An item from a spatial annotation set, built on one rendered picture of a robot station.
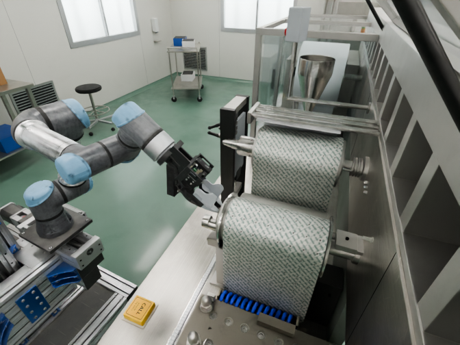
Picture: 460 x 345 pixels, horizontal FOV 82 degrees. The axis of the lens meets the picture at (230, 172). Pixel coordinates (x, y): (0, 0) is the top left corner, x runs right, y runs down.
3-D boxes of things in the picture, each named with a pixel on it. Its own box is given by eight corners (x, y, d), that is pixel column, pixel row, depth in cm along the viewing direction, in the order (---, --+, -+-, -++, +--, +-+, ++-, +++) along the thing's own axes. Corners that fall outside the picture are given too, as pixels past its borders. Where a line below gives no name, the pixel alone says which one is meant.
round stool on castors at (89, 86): (100, 119, 435) (89, 79, 400) (126, 124, 419) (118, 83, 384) (73, 133, 393) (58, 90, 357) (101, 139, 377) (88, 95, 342)
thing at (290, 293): (224, 291, 80) (223, 251, 70) (303, 321, 73) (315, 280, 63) (223, 293, 80) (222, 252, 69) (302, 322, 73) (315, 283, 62)
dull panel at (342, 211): (345, 101, 250) (352, 75, 237) (349, 102, 249) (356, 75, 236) (326, 346, 78) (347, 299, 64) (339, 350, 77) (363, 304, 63)
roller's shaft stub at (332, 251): (326, 246, 67) (329, 233, 64) (356, 254, 64) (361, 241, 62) (324, 259, 63) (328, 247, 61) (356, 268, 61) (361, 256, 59)
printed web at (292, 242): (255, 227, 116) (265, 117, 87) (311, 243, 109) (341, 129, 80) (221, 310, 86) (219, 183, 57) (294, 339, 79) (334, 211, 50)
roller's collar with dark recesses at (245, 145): (242, 148, 91) (243, 132, 88) (259, 152, 90) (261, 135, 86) (236, 158, 86) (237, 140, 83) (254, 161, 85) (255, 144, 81)
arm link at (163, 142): (139, 155, 68) (157, 142, 74) (152, 168, 69) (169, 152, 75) (151, 138, 63) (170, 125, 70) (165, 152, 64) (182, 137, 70)
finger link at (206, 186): (233, 201, 71) (207, 178, 69) (220, 210, 74) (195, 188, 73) (236, 194, 73) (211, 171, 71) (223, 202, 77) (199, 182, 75)
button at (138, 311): (137, 298, 89) (136, 294, 88) (155, 306, 87) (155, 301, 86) (124, 318, 84) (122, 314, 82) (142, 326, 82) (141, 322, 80)
